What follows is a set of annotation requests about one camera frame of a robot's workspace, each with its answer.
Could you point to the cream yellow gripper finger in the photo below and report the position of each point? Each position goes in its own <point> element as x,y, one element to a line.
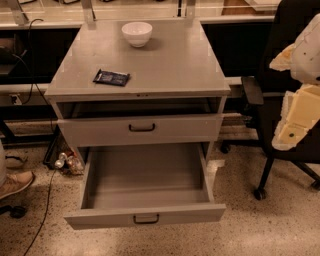
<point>299,114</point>

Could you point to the grey open bottom drawer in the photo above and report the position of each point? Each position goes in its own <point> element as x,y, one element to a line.
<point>145,185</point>

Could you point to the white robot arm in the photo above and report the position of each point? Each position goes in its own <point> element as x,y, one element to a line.
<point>302,58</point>

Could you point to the dark blue snack bar wrapper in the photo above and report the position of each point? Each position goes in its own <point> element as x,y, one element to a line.
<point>111,78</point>

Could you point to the long white workbench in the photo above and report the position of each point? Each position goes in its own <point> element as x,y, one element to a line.
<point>64,13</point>

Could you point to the grey middle drawer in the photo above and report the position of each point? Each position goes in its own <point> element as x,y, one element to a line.
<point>140,130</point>

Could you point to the white wall power outlet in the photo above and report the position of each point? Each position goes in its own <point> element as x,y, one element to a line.
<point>15,99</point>

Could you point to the white ceramic bowl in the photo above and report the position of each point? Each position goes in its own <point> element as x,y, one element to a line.
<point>137,34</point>

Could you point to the black office chair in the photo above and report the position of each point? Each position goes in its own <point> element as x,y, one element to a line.
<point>264,92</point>

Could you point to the tan shoe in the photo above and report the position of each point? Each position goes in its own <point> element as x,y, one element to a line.
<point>15,183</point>

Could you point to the grey drawer cabinet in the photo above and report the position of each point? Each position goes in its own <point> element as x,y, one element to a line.
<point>175,73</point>

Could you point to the pile of bottles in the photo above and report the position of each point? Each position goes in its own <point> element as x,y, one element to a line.
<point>69,164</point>

